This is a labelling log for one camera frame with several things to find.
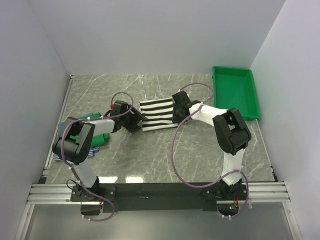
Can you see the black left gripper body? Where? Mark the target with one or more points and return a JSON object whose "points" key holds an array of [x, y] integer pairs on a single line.
{"points": [[130, 120]]}

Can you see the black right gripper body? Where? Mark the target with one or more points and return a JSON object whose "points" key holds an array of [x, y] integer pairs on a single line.
{"points": [[177, 117]]}

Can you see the black white striped tank top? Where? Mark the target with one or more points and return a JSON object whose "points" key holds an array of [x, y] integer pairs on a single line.
{"points": [[158, 113]]}

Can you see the green tank top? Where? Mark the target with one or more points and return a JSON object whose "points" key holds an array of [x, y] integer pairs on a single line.
{"points": [[100, 135]]}

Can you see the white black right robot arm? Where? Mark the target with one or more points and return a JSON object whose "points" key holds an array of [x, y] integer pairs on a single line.
{"points": [[232, 134]]}

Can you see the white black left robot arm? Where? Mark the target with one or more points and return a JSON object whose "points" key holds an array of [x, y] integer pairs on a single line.
{"points": [[73, 142]]}

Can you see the blue white striped tank top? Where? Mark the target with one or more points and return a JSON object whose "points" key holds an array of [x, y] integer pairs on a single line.
{"points": [[91, 153]]}

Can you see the folded blue tank top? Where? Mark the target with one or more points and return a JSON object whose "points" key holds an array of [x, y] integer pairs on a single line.
{"points": [[61, 125]]}

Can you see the green plastic bin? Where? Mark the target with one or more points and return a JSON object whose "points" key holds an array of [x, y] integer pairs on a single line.
{"points": [[234, 87]]}

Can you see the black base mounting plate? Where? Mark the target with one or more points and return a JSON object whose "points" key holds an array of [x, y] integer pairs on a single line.
{"points": [[170, 196]]}

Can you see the aluminium frame rail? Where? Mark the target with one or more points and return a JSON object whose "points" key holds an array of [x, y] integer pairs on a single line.
{"points": [[60, 194]]}

